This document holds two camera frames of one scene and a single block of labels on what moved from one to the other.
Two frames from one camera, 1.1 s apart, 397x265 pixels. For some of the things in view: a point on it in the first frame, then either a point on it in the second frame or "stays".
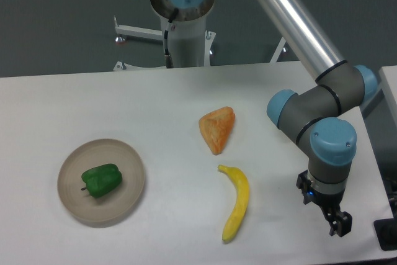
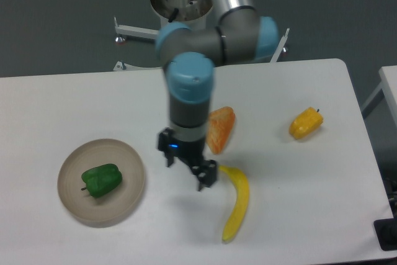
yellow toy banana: (242, 191) stays
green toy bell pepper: (102, 180) stays
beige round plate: (113, 205) stays
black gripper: (340, 221) to (192, 150)
